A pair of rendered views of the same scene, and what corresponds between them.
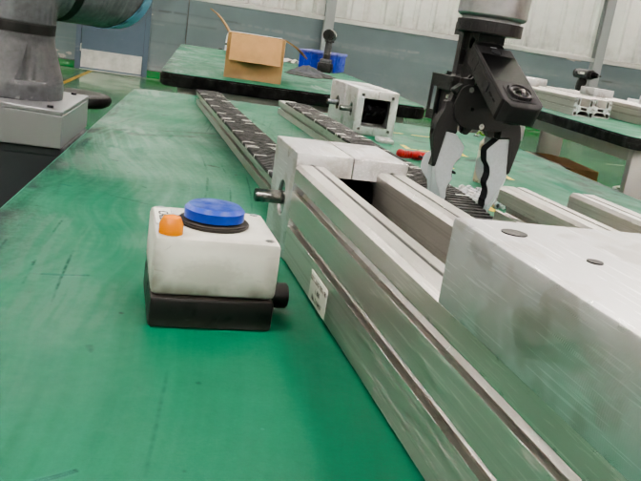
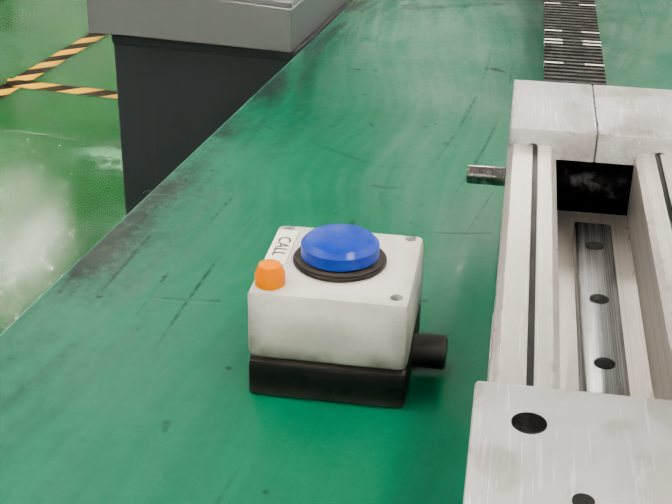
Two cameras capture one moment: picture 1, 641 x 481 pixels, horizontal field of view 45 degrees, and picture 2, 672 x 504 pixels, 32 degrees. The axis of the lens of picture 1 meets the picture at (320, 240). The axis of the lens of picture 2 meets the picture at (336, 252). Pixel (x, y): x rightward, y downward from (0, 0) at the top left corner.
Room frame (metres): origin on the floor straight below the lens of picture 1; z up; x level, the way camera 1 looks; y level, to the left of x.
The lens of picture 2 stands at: (0.02, -0.15, 1.11)
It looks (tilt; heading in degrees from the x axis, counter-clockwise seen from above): 27 degrees down; 25
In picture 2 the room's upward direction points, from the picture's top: 1 degrees clockwise
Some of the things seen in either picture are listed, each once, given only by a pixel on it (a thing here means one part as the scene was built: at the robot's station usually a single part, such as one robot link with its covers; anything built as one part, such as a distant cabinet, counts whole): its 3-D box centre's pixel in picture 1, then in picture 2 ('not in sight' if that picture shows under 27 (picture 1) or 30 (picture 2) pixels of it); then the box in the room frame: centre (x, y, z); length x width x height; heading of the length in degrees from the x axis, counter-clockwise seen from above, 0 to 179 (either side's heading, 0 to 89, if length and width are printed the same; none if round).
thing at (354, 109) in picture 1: (364, 110); not in sight; (1.68, -0.05, 0.83); 0.11 x 0.10 x 0.10; 103
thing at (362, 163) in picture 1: (320, 198); (566, 177); (0.69, 0.01, 0.83); 0.12 x 0.09 x 0.10; 106
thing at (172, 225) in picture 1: (171, 223); (269, 272); (0.46, 0.09, 0.85); 0.01 x 0.01 x 0.01
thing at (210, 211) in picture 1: (214, 218); (340, 254); (0.50, 0.07, 0.84); 0.04 x 0.04 x 0.02
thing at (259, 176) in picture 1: (234, 129); not in sight; (1.30, 0.17, 0.79); 0.96 x 0.04 x 0.03; 16
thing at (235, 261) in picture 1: (220, 264); (355, 311); (0.50, 0.06, 0.81); 0.10 x 0.08 x 0.06; 106
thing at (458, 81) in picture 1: (476, 77); not in sight; (0.88, -0.14, 0.95); 0.09 x 0.08 x 0.12; 16
